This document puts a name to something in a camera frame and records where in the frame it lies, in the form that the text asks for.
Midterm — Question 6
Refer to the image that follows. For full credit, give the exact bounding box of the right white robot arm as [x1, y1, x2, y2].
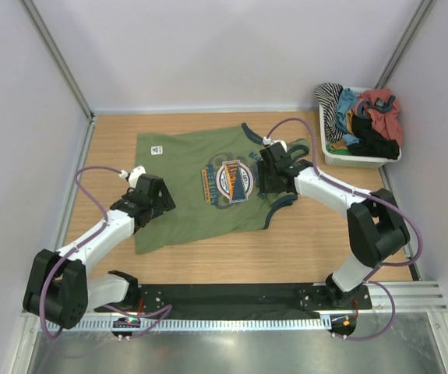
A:
[258, 143, 410, 309]

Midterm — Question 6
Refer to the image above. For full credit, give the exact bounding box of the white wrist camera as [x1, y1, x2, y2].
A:
[119, 166, 146, 188]
[262, 136, 287, 152]

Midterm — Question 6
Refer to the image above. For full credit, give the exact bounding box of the pink tank top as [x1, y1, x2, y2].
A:
[352, 88, 404, 146]

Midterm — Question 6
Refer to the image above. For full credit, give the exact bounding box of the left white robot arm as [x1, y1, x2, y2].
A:
[23, 174, 175, 330]

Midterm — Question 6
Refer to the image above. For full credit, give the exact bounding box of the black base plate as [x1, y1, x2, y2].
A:
[115, 283, 372, 315]

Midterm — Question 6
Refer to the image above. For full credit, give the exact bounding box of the black tank top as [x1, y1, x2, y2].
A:
[344, 116, 400, 160]

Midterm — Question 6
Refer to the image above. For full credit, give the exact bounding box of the left aluminium corner post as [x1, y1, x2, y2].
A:
[19, 0, 94, 120]

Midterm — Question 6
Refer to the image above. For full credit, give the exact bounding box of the green tank top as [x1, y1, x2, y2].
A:
[134, 123, 298, 254]

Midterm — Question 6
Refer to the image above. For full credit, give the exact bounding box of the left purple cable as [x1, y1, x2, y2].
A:
[38, 165, 174, 342]

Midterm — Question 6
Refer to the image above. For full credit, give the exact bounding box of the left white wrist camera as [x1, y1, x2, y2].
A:
[119, 166, 146, 188]

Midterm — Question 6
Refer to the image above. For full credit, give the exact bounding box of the white slotted cable duct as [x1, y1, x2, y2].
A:
[38, 317, 332, 332]

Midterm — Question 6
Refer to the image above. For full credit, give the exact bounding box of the yellow garment in basket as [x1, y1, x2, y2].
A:
[326, 139, 351, 155]

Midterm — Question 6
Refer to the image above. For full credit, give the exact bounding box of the aluminium corner post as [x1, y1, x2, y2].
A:
[375, 0, 437, 89]
[19, 0, 94, 120]

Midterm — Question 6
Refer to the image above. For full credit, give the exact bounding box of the white laundry basket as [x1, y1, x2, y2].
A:
[319, 86, 401, 168]

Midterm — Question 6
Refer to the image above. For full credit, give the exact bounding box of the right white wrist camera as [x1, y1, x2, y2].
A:
[262, 136, 287, 152]

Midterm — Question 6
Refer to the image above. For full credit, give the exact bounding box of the striped tank top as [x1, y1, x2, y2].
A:
[314, 83, 344, 143]

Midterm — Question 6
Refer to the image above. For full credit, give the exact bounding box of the aluminium frame rail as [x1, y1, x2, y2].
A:
[92, 281, 446, 320]

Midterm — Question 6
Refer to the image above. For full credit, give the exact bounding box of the right aluminium corner post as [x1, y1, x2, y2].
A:
[375, 0, 437, 89]

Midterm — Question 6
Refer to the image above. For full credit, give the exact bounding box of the light blue tank top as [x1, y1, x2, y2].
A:
[335, 88, 360, 146]

